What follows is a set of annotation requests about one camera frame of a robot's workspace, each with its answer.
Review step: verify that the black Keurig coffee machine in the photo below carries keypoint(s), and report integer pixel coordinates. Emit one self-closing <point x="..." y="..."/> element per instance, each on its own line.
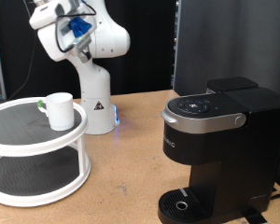
<point x="239" y="161"/>

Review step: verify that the perforated metal upright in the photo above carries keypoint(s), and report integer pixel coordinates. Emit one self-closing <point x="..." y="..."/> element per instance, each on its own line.
<point x="176" y="40"/>

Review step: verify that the black water reservoir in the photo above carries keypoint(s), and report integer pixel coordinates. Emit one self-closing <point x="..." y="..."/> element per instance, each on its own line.
<point x="231" y="84"/>

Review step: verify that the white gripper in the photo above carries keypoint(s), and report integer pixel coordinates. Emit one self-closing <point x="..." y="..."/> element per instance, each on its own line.
<point x="49" y="37"/>

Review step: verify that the dark grey partition panel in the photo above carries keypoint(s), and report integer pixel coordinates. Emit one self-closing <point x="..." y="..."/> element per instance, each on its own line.
<point x="208" y="31"/>

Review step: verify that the black drip tray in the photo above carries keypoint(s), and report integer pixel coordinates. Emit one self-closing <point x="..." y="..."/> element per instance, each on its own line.
<point x="171" y="202"/>

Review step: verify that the white mug with green tape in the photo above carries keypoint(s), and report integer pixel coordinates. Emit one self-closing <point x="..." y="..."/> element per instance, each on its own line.
<point x="61" y="112"/>

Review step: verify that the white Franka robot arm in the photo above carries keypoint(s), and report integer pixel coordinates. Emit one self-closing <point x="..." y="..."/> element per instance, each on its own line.
<point x="96" y="81"/>

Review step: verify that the white two-tier turntable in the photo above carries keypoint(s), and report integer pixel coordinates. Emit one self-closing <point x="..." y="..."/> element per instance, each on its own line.
<point x="53" y="146"/>

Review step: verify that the black backdrop curtain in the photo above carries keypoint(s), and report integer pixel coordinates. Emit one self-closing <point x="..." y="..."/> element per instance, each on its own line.
<point x="146" y="46"/>

